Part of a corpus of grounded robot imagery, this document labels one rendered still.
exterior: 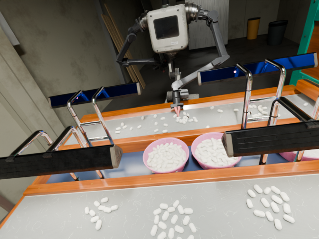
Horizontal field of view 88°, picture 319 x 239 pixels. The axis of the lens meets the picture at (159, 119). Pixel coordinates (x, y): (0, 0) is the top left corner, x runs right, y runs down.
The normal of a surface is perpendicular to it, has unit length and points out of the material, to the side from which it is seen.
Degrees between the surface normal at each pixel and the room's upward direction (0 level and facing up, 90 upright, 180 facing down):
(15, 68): 90
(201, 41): 90
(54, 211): 0
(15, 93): 90
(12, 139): 90
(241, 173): 0
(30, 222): 0
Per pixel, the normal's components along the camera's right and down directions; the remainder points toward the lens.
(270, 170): -0.18, -0.82
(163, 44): -0.22, 0.58
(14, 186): 0.96, -0.03
